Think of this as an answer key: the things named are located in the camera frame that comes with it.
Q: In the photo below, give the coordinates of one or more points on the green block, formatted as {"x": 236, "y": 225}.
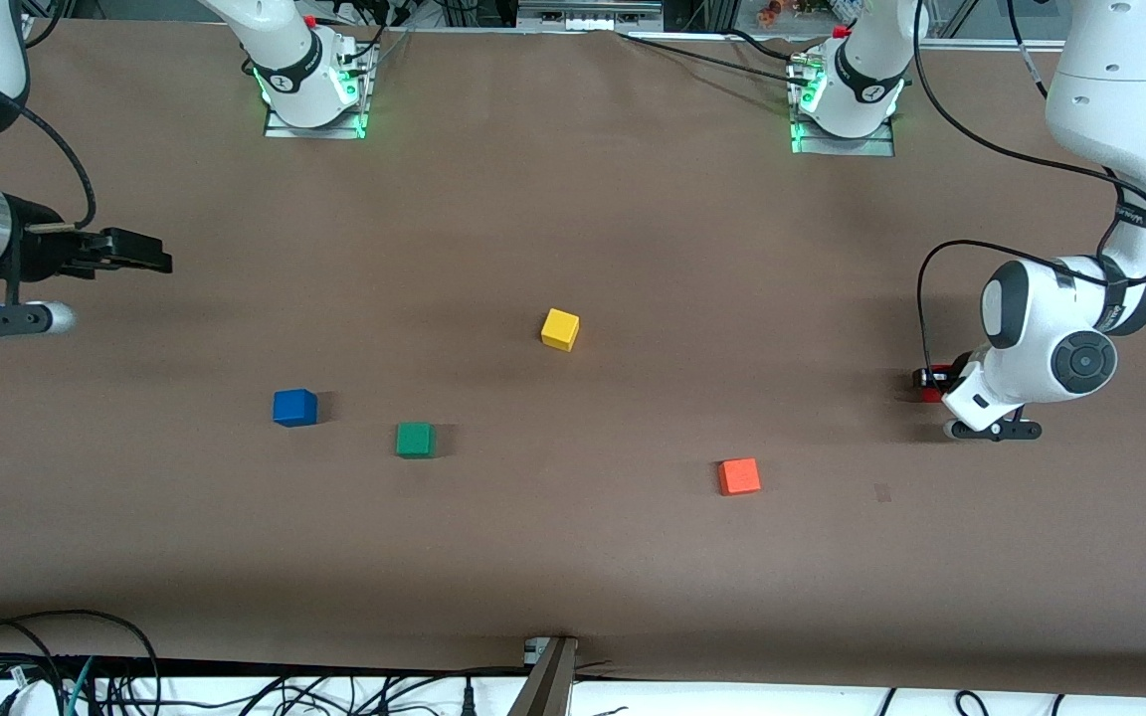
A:
{"x": 415, "y": 441}

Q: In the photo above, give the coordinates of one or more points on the yellow block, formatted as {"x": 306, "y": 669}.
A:
{"x": 560, "y": 329}

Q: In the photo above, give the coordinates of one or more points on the blue block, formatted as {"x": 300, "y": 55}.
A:
{"x": 294, "y": 409}

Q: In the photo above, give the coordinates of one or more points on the silver metal box with ports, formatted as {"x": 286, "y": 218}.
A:
{"x": 588, "y": 15}

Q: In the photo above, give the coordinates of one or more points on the aluminium profile bar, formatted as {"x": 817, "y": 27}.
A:
{"x": 543, "y": 686}

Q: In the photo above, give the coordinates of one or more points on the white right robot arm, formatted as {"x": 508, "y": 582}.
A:
{"x": 285, "y": 50}

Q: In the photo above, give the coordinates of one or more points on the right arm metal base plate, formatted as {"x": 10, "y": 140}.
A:
{"x": 309, "y": 131}

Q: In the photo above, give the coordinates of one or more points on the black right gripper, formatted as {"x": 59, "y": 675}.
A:
{"x": 40, "y": 252}

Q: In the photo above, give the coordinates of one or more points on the red block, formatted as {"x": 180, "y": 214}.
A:
{"x": 953, "y": 374}

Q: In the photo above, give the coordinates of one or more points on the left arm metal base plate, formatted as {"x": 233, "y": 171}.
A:
{"x": 847, "y": 146}

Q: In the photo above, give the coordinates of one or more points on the orange block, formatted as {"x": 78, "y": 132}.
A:
{"x": 739, "y": 476}

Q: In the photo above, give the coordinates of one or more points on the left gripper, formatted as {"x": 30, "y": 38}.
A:
{"x": 931, "y": 379}

